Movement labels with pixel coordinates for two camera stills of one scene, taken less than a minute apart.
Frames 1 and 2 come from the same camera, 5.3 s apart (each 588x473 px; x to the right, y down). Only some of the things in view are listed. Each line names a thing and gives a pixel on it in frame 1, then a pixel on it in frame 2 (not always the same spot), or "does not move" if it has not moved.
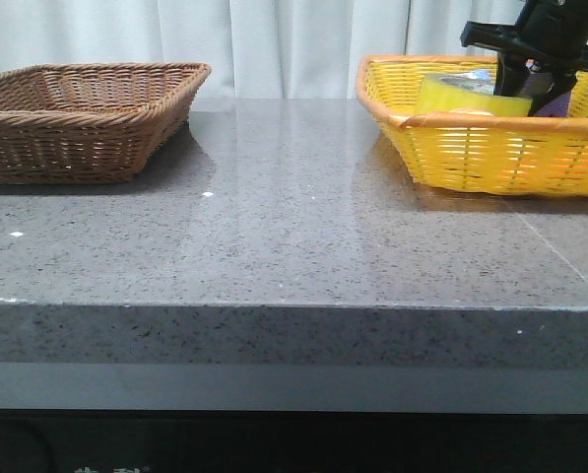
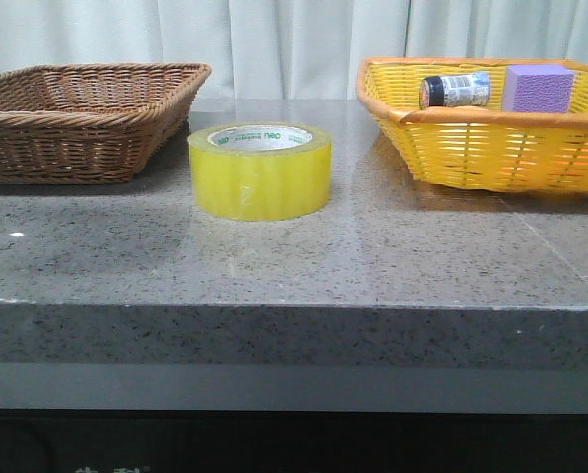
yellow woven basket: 490,152 does not move
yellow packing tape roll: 446,92 -> 260,171
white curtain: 254,48 does not move
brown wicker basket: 81,122 does not move
